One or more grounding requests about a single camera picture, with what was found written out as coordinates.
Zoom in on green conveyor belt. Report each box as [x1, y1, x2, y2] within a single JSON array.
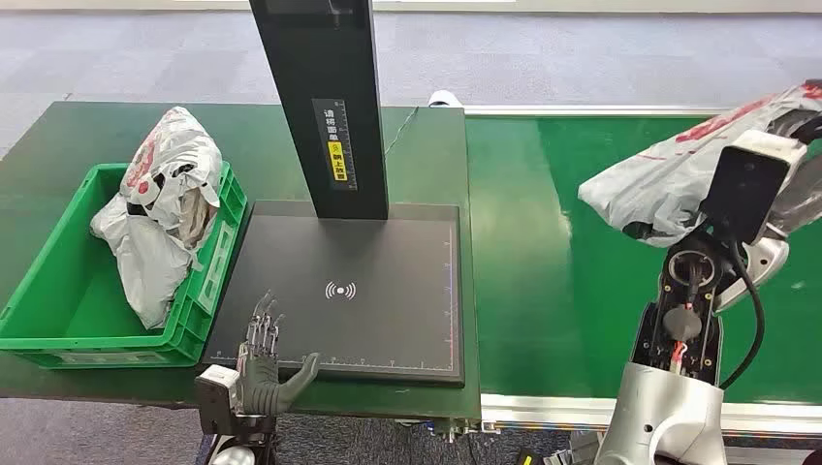
[[463, 104, 822, 441]]

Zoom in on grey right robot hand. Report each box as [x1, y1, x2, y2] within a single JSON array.
[[767, 108, 822, 240]]

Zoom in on crumpled grey plastic package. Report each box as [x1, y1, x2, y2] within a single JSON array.
[[89, 106, 225, 331]]

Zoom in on white package with red print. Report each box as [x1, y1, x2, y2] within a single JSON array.
[[577, 79, 822, 250]]

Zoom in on black inbound scanner machine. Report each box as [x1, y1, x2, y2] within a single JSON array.
[[201, 0, 467, 388]]

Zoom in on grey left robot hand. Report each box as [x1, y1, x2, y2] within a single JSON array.
[[234, 291, 322, 418]]

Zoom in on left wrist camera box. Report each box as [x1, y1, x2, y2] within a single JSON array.
[[195, 364, 240, 439]]

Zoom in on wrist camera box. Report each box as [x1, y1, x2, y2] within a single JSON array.
[[700, 130, 808, 246], [195, 364, 240, 439]]

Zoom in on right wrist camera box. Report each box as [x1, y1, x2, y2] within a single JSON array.
[[700, 130, 808, 246]]

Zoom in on green plastic crate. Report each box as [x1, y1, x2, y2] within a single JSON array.
[[0, 161, 249, 371]]

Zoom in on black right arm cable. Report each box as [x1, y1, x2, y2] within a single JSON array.
[[717, 237, 768, 392]]

